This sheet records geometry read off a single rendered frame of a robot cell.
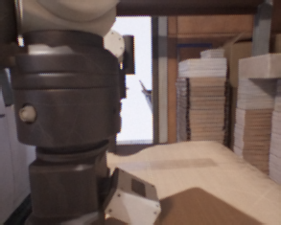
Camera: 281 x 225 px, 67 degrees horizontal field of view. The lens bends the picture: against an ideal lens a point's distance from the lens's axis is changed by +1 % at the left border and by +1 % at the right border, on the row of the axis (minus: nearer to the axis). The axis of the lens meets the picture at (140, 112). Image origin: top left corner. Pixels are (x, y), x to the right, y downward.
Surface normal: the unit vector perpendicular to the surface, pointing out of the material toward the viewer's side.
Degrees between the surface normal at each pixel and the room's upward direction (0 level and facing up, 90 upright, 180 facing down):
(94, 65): 90
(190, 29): 90
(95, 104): 90
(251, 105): 90
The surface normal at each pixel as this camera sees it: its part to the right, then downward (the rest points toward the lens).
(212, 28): 0.05, 0.15
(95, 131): 0.64, 0.11
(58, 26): 0.11, 0.94
